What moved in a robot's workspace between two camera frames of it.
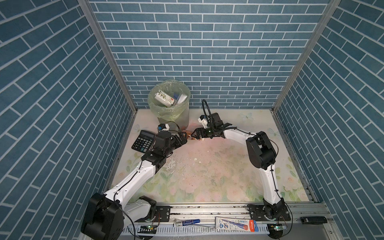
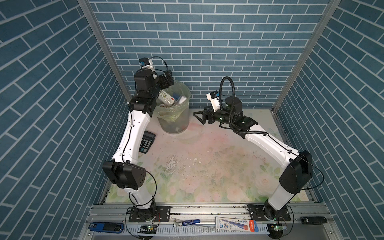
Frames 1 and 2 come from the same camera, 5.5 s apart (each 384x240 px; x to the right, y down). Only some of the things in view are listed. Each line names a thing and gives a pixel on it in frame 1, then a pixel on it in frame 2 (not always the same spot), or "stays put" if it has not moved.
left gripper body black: [173, 143] → [158, 85]
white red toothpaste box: [236, 224] stays put
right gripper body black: [208, 133] → [221, 116]
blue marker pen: [182, 223] stays put
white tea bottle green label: [164, 99] stays put
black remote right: [314, 220] stays put
